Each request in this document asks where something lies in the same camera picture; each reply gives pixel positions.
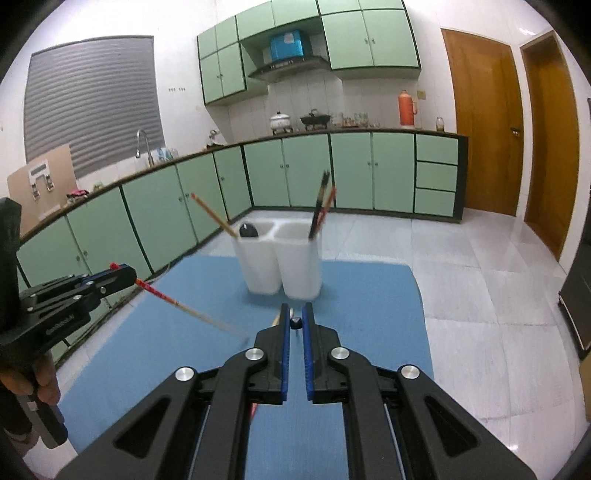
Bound bamboo chopstick red handle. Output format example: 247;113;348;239
132;278;250;343
190;192;238;239
311;186;337;239

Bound black chopstick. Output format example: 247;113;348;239
290;317;303;330
308;170;331;241

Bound green lower kitchen cabinets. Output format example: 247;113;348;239
17;129;469;288

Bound green kitchen cabinets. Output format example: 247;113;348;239
197;1;422;105
17;129;469;288

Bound green upper kitchen cabinets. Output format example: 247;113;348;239
197;1;422;105

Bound left human hand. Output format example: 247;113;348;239
0;352;62;407

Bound blue table mat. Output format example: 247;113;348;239
57;255;435;480

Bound cardboard sheet on counter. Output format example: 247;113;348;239
8;144;77;236

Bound chrome sink faucet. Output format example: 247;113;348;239
135;129;155;168

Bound left white plastic cup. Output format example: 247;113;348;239
232;219;281;295

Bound white plastic cup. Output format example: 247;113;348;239
232;219;281;295
273;220;322;301

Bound grey window blind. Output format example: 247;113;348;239
23;36;165;178

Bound right white plastic cup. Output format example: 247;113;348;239
273;220;322;301

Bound white cooking pot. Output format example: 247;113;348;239
270;111;294;135

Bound black wok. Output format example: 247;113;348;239
301;109;332;131

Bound range hood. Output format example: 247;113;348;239
249;55;331;83

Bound blue box on hood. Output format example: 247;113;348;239
270;30;312;61

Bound small glass jar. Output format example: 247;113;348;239
436;116;445;132

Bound right wooden door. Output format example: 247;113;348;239
522;32;580;258

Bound wooden door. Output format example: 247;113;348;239
442;29;523;216
522;32;580;258

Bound orange thermos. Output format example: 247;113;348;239
398;90;418;128

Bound left wooden door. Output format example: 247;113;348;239
442;29;523;216

